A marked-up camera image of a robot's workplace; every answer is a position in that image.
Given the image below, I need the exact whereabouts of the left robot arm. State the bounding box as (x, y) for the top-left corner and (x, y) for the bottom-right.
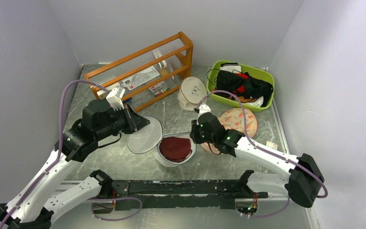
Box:
(0, 99), (150, 229)

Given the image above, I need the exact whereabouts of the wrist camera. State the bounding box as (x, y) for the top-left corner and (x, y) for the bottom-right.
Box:
(106, 86), (125, 110)
(194, 104), (211, 119)

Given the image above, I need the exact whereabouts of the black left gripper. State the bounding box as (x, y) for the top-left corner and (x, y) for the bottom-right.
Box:
(96, 102), (151, 140)

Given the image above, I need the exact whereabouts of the green box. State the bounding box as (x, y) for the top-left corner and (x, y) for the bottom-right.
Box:
(97, 83), (120, 99)

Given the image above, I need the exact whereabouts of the orange wooden rack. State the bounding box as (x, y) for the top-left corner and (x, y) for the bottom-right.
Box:
(84, 32), (193, 111)

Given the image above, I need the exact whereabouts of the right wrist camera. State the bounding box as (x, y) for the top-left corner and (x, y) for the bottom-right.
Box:
(194, 104), (211, 119)

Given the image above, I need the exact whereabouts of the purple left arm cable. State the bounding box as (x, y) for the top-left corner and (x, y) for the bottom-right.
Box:
(0, 80), (143, 229)

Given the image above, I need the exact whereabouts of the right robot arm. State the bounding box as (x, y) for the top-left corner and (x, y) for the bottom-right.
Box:
(190, 112), (328, 208)

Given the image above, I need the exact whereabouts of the green plastic basin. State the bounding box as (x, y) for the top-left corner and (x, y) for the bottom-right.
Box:
(206, 60), (275, 112)

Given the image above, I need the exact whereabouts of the clear plastic package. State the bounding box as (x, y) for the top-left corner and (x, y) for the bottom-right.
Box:
(121, 66), (160, 91)

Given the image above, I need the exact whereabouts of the small white card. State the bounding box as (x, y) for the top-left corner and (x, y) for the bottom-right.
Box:
(266, 141), (278, 150)

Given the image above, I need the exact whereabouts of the colourful marker pack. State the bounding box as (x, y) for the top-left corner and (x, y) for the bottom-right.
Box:
(149, 81), (170, 97)

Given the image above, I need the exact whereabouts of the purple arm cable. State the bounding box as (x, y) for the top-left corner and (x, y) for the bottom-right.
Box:
(197, 90), (329, 219)
(0, 80), (143, 229)

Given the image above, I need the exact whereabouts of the cream round laundry bag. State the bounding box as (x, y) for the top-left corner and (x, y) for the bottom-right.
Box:
(178, 77), (207, 111)

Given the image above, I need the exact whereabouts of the white mesh laundry bag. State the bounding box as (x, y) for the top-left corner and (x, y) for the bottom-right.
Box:
(127, 116), (196, 167)

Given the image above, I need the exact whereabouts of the white clip on rack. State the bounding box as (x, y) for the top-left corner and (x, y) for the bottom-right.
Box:
(158, 60), (167, 69)

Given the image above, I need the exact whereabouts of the white folded garment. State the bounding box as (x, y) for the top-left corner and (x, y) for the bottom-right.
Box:
(220, 62), (242, 73)

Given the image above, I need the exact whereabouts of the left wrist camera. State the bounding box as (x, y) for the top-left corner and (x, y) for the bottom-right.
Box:
(106, 86), (125, 110)

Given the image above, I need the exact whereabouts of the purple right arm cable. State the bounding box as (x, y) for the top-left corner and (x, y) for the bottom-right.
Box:
(197, 90), (329, 219)

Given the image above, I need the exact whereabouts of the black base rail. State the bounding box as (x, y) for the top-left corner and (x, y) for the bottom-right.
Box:
(97, 179), (268, 211)

